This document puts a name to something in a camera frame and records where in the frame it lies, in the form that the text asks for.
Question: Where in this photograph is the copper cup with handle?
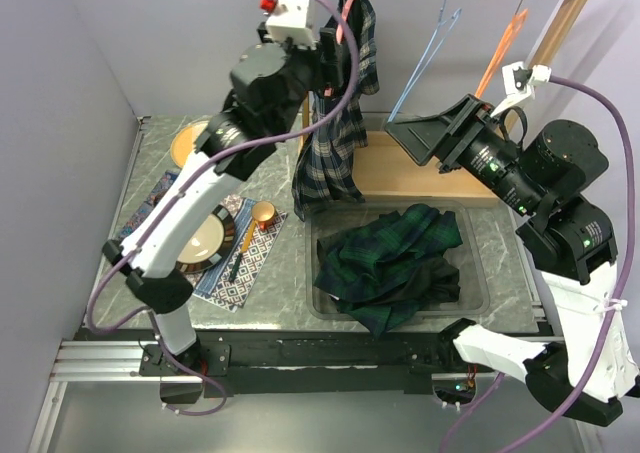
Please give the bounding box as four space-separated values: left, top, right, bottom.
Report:
240 201 276 253

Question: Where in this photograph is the navy beige plaid skirt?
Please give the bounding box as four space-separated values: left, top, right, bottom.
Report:
291 0 380 220

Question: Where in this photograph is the pink hanger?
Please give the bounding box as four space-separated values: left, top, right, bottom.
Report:
322 0 361 99

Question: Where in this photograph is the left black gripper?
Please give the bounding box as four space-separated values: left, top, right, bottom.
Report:
260 23 343 137

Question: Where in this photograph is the beige round plate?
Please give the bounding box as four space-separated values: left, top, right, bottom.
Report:
170 121 208 168

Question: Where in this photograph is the blue patterned placemat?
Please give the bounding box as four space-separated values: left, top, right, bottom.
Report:
117 170 290 314

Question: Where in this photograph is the clear plastic bin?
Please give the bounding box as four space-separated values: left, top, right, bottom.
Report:
305 196 490 322

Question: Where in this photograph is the dark green pen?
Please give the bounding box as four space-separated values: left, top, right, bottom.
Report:
228 252 243 283

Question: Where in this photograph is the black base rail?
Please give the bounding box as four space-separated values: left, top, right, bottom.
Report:
139 328 501 407

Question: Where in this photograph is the black rimmed plate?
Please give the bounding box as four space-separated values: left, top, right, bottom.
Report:
176 205 236 274

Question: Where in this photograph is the wooden clothes rack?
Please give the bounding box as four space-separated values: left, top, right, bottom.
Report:
296 0 600 209

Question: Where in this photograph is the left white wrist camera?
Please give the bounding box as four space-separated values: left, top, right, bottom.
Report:
258 0 316 50

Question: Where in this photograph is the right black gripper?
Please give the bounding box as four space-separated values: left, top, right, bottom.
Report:
383 91 544 215

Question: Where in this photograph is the orange plastic hanger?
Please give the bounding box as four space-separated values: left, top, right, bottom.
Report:
474 0 528 98

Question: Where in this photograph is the light blue wire hanger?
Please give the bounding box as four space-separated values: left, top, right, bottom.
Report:
387 0 462 122

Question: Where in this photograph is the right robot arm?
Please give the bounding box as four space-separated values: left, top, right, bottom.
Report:
386 95 639 426

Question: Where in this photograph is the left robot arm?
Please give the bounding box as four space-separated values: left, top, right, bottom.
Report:
103 20 359 375

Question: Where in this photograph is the green navy plaid skirt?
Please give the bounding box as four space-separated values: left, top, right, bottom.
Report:
314 203 463 338

